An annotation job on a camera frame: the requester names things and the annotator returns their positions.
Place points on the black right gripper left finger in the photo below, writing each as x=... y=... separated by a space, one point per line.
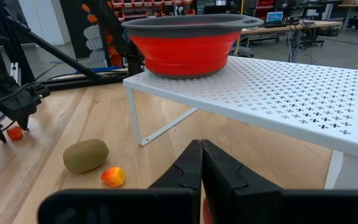
x=166 y=205

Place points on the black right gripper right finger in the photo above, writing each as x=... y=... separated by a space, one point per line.
x=259 y=208

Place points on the small orange-yellow fruit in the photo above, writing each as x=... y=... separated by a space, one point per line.
x=113 y=176

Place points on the brown kiwi fruit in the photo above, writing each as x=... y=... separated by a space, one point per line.
x=85 y=155

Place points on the red collapsible bowl grey rim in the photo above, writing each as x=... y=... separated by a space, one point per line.
x=185 y=53

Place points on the black patterned banner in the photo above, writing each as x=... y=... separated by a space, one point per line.
x=89 y=34

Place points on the white perforated metal shelf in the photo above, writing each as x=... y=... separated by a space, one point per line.
x=275 y=93

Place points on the rack of orange bins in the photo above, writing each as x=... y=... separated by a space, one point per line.
x=141 y=4

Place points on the wooden workbench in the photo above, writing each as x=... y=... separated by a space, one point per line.
x=306 y=25

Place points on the open laptop blue screen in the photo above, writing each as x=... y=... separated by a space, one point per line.
x=274 y=17

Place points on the red tool cabinet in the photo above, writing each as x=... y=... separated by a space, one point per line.
x=264 y=7

